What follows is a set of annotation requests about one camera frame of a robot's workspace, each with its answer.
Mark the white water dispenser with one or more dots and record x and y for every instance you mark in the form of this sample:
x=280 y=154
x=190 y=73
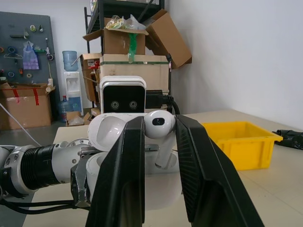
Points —
x=73 y=92

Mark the white earbud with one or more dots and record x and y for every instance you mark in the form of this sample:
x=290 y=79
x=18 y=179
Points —
x=159 y=123

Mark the clear bag of small items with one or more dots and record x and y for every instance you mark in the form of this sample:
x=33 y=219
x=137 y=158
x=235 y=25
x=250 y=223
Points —
x=123 y=22

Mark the blue water jug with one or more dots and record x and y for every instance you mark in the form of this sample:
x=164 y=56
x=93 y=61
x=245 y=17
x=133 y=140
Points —
x=65 y=108

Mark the cardboard box with red label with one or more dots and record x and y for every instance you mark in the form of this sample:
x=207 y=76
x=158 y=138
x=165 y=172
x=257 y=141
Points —
x=91 y=78

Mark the blue water bottle on dispenser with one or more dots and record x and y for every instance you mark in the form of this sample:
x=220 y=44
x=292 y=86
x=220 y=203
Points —
x=70 y=60

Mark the yellow plastic bin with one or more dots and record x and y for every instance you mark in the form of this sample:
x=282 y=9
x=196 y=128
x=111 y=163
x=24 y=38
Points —
x=246 y=146

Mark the large taped cardboard box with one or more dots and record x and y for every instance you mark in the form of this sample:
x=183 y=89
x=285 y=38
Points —
x=156 y=75

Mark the small open cardboard box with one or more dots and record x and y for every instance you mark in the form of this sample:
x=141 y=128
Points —
x=78 y=118

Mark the white earbud charging case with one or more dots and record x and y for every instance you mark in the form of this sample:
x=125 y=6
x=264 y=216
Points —
x=163 y=191

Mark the opposite gripper black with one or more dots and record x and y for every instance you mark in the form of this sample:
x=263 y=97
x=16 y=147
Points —
x=88 y=151

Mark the black crumpled object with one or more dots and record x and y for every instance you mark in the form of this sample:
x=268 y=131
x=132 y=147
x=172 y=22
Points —
x=290 y=139

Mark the cardboard box with red tape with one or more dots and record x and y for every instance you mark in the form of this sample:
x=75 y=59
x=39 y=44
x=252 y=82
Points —
x=23 y=108

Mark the tilted open cardboard box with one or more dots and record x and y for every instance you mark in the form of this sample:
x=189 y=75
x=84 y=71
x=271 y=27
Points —
x=168 y=37

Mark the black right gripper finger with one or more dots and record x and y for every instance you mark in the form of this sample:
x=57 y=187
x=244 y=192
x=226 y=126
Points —
x=208 y=179

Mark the purple plastic bag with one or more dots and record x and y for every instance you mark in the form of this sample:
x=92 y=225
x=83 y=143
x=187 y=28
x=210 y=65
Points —
x=30 y=59

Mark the open cardboard box green tape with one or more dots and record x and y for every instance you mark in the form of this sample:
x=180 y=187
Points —
x=118 y=42

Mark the grey pegboard with tools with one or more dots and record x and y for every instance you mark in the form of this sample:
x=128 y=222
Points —
x=14 y=42

